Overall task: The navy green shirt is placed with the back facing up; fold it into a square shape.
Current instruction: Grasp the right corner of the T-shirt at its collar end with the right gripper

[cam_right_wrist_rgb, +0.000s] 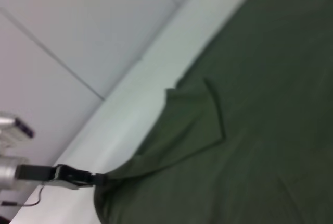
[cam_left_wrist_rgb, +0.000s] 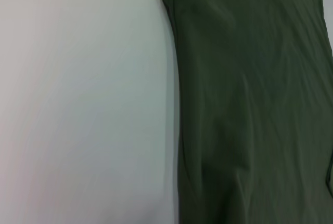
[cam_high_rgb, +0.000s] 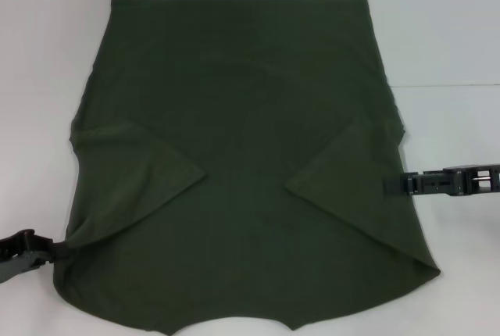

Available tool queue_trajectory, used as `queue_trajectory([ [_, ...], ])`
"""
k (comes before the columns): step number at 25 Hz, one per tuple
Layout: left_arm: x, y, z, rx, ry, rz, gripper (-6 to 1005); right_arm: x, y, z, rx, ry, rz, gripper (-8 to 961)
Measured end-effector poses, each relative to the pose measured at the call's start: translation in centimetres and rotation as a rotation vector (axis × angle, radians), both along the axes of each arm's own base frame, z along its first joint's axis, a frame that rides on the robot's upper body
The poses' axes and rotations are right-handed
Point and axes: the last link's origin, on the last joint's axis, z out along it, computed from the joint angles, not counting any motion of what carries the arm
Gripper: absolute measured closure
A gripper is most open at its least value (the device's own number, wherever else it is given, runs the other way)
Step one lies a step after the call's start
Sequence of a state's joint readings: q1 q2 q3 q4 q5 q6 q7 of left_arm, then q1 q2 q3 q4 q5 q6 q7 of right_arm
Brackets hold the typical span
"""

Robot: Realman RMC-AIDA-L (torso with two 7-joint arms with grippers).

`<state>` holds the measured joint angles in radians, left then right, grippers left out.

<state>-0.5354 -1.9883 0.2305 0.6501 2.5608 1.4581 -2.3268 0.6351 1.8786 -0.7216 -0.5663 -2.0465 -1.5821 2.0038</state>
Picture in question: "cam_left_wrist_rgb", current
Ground dark green t-shirt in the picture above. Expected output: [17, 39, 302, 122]
[152, 0, 333, 224]

